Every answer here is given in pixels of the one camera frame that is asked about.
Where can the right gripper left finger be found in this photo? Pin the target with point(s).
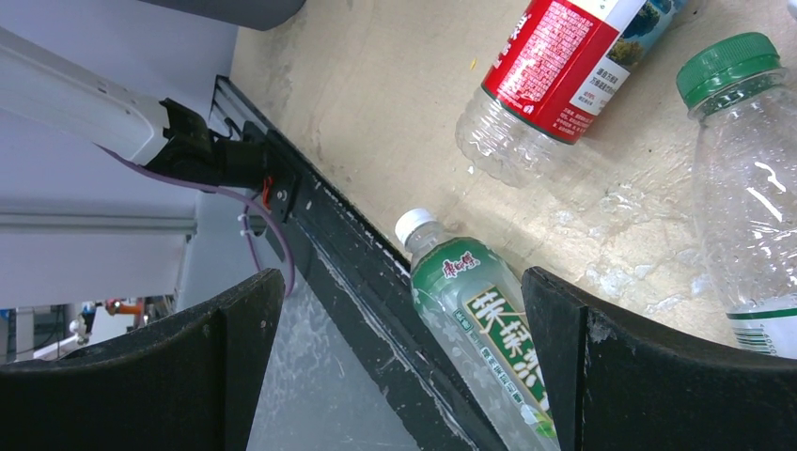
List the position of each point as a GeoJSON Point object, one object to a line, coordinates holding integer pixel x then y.
{"type": "Point", "coordinates": [190, 381]}

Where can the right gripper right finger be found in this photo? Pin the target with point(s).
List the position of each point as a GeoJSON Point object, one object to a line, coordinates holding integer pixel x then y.
{"type": "Point", "coordinates": [616, 380]}

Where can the green tea bottle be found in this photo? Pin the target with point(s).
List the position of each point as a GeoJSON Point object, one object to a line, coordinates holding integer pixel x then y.
{"type": "Point", "coordinates": [471, 301]}

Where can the bottle red label red cap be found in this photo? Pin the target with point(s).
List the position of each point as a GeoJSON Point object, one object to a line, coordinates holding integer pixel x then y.
{"type": "Point", "coordinates": [561, 65]}

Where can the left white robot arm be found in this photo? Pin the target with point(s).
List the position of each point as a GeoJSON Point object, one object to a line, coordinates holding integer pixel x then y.
{"type": "Point", "coordinates": [164, 139]}

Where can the grey mesh waste bin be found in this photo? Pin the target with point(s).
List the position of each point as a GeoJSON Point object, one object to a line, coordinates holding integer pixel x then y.
{"type": "Point", "coordinates": [260, 15]}

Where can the bottle green cap green label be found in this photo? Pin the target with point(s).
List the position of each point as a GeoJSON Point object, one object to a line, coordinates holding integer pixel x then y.
{"type": "Point", "coordinates": [744, 178]}

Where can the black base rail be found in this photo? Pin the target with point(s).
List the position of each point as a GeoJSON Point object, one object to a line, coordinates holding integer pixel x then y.
{"type": "Point", "coordinates": [363, 283]}

